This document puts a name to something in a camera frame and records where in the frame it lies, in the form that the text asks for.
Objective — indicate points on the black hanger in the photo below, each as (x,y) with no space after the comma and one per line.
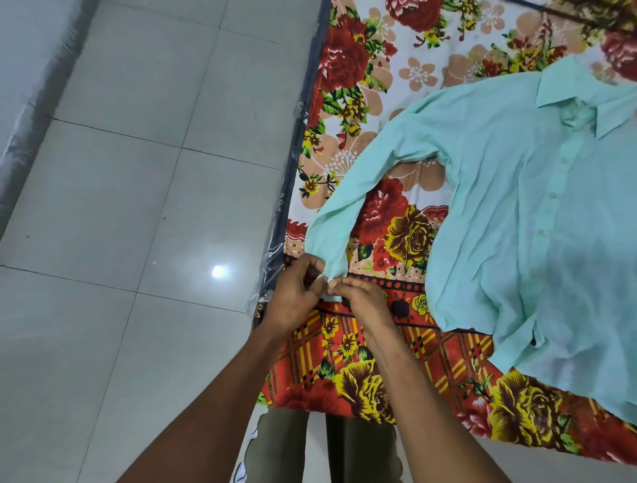
(562,13)

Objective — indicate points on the person's right hand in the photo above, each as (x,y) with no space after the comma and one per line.
(368,306)

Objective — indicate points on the person's left hand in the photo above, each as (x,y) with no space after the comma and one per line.
(291,303)

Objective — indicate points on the dark mattress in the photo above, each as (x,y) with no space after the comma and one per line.
(293,164)

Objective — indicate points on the person's olive shorts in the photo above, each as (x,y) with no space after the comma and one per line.
(278,448)

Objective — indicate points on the person's right forearm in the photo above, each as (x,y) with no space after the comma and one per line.
(433,423)

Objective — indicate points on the person's left forearm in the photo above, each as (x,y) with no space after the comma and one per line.
(209,423)

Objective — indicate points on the floral bedsheet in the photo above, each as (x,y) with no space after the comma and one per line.
(348,368)

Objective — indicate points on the mint green shirt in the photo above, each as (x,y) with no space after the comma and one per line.
(522,224)

